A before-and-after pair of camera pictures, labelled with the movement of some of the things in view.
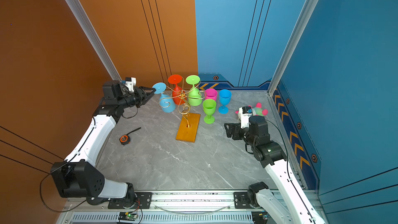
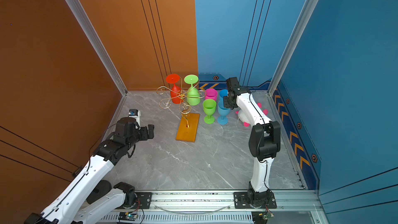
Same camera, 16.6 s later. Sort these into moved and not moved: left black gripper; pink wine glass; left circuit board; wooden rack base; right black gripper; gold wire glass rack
Moved: right black gripper; left black gripper
Not moved: gold wire glass rack; pink wine glass; wooden rack base; left circuit board
